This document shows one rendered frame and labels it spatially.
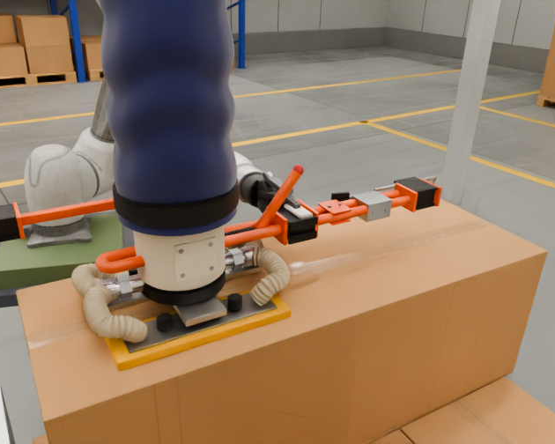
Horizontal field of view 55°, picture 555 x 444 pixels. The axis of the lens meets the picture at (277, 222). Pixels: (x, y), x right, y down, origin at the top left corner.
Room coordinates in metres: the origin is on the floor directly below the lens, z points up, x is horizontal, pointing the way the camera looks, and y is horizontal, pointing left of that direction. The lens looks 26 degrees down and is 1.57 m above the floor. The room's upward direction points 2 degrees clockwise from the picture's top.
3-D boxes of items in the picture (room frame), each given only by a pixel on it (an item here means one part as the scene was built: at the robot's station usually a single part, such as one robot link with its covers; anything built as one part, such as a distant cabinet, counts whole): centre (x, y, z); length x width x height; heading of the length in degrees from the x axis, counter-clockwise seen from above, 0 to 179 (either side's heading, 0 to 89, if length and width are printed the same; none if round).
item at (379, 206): (1.13, -0.22, 1.08); 0.07 x 0.07 x 0.04; 30
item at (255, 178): (1.17, 0.04, 1.08); 0.09 x 0.07 x 0.08; 31
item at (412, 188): (1.19, -0.34, 1.09); 0.08 x 0.07 x 0.05; 120
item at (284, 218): (1.02, -0.03, 1.08); 0.10 x 0.08 x 0.06; 30
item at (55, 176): (1.49, 0.67, 0.97); 0.18 x 0.16 x 0.22; 159
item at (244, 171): (1.23, 0.08, 1.08); 0.09 x 0.06 x 0.09; 121
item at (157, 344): (0.82, 0.14, 0.97); 0.34 x 0.10 x 0.05; 120
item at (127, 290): (0.90, 0.19, 1.01); 0.34 x 0.25 x 0.06; 120
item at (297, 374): (0.91, 0.18, 0.75); 0.60 x 0.40 x 0.40; 120
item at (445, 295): (1.22, -0.33, 0.74); 0.60 x 0.40 x 0.40; 120
